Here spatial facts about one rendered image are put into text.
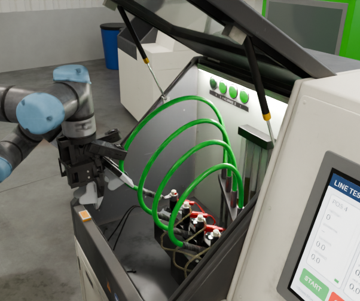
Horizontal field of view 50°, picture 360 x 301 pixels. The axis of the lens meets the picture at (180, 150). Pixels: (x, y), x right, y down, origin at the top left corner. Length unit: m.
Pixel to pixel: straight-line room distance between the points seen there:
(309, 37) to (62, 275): 2.82
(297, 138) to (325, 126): 0.07
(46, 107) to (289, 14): 3.39
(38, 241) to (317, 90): 2.44
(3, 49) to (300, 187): 7.10
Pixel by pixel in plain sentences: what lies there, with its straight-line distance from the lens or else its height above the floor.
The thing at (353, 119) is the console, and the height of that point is 1.51.
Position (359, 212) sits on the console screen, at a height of 1.37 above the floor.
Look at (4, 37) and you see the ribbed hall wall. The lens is 7.66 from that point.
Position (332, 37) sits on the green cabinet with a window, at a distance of 3.65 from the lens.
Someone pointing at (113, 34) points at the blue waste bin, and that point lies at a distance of 7.24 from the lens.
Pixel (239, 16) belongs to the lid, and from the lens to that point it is 0.74.
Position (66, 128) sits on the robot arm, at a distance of 0.89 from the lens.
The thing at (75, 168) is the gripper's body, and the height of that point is 1.35.
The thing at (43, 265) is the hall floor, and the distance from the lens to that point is 2.77.
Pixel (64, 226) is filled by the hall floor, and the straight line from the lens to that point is 3.07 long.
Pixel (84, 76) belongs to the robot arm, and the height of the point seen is 1.56.
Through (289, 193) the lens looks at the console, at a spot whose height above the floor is 1.32.
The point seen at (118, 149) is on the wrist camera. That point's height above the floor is 1.36.
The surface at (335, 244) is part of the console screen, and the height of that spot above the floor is 1.29.
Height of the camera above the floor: 1.77
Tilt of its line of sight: 26 degrees down
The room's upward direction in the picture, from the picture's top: 1 degrees clockwise
